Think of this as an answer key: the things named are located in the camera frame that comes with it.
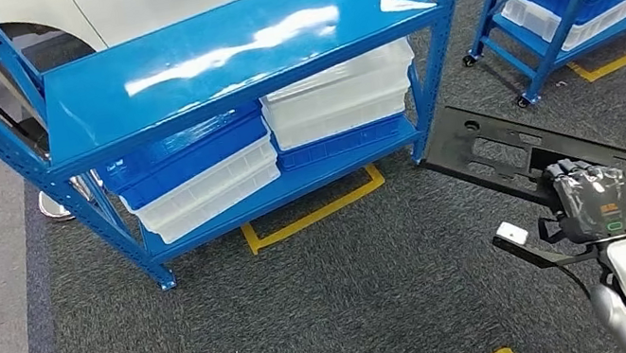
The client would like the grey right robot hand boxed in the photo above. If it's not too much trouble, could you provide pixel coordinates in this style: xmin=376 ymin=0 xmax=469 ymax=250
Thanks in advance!
xmin=528 ymin=150 xmax=626 ymax=252

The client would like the black plastic plate frame part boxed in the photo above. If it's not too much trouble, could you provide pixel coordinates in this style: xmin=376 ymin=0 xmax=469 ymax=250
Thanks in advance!
xmin=413 ymin=77 xmax=626 ymax=312

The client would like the blue metal shelf rack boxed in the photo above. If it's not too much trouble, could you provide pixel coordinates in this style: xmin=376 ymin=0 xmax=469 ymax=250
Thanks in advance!
xmin=0 ymin=0 xmax=527 ymax=319

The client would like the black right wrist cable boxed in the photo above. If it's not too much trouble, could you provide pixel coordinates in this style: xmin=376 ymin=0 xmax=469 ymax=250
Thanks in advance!
xmin=557 ymin=259 xmax=593 ymax=306

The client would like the black-topped stanchion post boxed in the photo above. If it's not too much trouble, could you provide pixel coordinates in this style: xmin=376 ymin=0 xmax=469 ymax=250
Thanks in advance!
xmin=0 ymin=26 xmax=98 ymax=233

